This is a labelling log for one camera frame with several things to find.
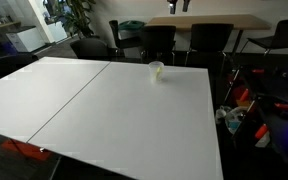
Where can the orange tape patch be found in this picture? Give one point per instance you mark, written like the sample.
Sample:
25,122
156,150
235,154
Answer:
24,148

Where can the clear plastic tub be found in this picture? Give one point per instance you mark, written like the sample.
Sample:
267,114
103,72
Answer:
235,120

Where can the black chair with curved shell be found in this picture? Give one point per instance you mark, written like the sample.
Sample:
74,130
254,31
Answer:
285,33

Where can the black chair with wide back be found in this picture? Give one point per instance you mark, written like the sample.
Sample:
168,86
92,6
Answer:
210,36

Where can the small shiny metal bracket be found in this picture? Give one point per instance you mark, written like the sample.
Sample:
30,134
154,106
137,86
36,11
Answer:
43,149

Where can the white low cabinet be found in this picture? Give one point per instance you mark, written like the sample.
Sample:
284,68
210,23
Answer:
27,39

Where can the clear plastic measuring cup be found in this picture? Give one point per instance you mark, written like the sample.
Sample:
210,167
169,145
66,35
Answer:
154,66

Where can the black chair with slim back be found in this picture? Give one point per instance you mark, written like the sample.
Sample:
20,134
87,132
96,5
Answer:
114,31

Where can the black chair with square back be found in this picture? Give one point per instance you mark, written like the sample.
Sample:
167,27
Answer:
158,38

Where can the yellow highlighter marker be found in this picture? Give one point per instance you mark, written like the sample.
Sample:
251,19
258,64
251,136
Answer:
158,71

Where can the green potted plant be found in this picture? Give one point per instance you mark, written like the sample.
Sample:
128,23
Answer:
79,16

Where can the wooden top table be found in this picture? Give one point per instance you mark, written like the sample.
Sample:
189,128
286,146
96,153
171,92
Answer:
207,21

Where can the black low lounge chair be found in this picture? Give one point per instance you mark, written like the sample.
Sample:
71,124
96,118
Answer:
4,66

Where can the wooden wall shelf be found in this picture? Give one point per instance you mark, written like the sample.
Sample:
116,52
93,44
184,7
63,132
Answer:
2,26

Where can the green bag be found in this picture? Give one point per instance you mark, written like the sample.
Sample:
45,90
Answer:
131,25

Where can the black rounded armchair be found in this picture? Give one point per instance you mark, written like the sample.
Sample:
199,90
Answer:
90,48

